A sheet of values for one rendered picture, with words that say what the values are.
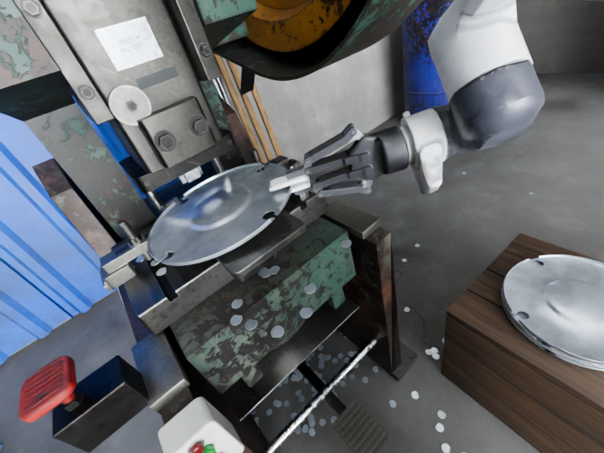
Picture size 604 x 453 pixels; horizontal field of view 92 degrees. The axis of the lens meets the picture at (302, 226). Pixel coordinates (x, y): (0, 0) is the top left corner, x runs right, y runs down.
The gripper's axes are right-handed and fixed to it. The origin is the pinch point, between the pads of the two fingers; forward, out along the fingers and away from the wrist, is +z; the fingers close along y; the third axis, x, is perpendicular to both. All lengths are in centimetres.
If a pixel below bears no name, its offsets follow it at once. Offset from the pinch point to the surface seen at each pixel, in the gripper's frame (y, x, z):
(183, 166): 8.4, -3.2, 17.6
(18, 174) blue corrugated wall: 8, -69, 123
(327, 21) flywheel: 19.1, -19.7, -14.7
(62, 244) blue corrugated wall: -28, -67, 134
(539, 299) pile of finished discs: -47, 5, -45
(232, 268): -1.5, 16.2, 9.4
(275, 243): -2.2, 12.6, 3.1
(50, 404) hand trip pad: -1.7, 30.9, 31.3
